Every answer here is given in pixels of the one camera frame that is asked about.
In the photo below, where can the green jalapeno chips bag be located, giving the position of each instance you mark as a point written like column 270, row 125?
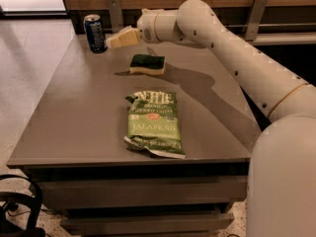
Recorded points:
column 153, row 124

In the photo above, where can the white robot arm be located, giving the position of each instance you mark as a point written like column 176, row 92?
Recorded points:
column 282, row 174

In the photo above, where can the left metal bracket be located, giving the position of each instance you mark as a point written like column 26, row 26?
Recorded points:
column 115, row 12

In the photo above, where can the metal bracket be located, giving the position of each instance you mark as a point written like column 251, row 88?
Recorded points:
column 115, row 12
column 251, row 28

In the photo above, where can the right metal bracket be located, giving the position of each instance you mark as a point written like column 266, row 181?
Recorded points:
column 251, row 28

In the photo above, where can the green yellow sponge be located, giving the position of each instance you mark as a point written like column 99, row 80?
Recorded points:
column 147, row 64

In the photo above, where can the blue pepsi can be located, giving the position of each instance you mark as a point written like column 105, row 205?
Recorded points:
column 94, row 33

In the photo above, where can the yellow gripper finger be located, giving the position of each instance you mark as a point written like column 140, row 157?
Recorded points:
column 123, row 38
column 146, row 11

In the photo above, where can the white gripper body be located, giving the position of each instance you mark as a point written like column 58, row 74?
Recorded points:
column 146, row 26

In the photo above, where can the grey drawer cabinet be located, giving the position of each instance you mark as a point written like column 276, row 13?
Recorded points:
column 74, row 148

